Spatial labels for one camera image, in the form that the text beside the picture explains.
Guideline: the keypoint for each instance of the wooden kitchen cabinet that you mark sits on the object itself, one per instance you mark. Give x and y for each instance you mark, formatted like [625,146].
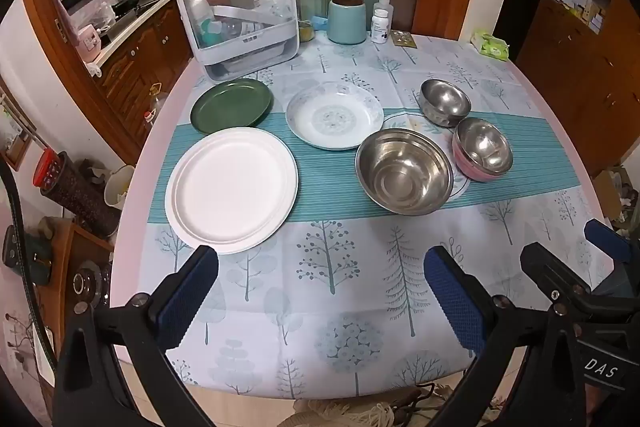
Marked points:
[152,49]

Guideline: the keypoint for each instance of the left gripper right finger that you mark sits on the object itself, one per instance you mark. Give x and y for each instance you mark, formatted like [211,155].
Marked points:
[492,328]

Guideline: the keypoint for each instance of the white paper plate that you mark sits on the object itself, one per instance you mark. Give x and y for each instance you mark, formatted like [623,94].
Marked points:
[232,190]

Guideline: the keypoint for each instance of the dark green plate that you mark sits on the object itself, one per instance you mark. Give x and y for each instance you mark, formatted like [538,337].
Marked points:
[236,103]

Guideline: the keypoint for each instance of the pink appliance on counter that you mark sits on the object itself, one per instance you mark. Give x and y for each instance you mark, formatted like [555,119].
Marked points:
[89,43]

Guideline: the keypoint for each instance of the wooden side table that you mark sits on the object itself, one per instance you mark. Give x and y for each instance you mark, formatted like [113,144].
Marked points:
[79,259]

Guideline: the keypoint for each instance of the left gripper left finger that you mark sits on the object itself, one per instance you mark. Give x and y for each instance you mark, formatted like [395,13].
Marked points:
[90,388]

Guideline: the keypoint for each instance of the light blue canister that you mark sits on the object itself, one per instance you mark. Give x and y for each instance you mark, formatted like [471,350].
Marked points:
[347,22]

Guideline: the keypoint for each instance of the small steel bowl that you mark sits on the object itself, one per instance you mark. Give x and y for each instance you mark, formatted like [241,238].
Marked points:
[443,104]

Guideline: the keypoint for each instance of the white floral ceramic plate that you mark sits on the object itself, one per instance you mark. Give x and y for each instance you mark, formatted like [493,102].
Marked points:
[334,116]

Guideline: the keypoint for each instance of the small brown packet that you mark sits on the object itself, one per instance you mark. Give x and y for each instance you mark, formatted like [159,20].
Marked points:
[402,39]

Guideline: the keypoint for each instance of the large steel bowl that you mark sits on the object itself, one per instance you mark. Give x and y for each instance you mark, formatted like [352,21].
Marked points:
[404,172]

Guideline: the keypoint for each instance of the dark tube red cap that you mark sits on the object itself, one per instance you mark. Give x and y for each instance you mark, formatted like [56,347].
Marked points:
[60,181]

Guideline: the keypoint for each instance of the white pill bottle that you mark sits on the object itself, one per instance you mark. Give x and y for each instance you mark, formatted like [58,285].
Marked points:
[379,26]

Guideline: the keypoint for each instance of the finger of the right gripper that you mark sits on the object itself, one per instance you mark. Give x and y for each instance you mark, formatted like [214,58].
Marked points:
[612,244]
[555,279]

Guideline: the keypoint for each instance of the green wet wipes pack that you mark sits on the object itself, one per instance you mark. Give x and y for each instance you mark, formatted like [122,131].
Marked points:
[490,46]

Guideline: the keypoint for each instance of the cardboard box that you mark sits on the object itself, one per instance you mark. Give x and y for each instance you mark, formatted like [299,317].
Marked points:
[607,195]

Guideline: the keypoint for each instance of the white dish drying cabinet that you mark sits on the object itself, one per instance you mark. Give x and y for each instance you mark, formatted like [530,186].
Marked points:
[233,38]

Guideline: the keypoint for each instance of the pink steel-lined bowl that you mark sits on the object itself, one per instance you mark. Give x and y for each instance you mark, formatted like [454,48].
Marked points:
[481,151]

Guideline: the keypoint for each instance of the dark green jar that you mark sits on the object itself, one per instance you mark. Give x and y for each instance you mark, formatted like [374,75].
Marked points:
[38,252]

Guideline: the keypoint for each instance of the tree-print tablecloth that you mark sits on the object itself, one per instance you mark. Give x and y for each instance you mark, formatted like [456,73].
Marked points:
[335,303]

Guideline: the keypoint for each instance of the white squeeze bottle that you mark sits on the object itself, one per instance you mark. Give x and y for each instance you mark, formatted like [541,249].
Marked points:
[387,7]

